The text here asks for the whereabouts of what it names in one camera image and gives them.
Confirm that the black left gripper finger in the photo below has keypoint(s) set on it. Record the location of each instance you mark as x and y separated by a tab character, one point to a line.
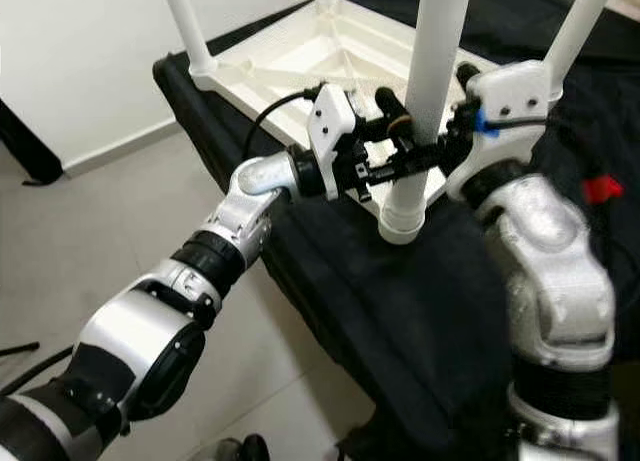
372	131
410	167

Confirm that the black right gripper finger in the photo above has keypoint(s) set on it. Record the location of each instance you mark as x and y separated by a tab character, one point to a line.
467	77
393	109

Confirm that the white plastic table top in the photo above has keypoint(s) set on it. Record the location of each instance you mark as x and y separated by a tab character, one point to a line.
300	61

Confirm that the black tablecloth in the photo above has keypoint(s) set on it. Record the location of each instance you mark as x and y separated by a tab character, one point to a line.
410	331

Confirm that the black folding metal stand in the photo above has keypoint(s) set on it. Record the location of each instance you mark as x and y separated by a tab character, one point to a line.
20	349

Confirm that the black robot left foot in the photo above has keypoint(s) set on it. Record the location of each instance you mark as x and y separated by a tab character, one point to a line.
240	449

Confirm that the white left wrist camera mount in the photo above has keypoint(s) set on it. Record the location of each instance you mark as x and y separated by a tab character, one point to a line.
332	121

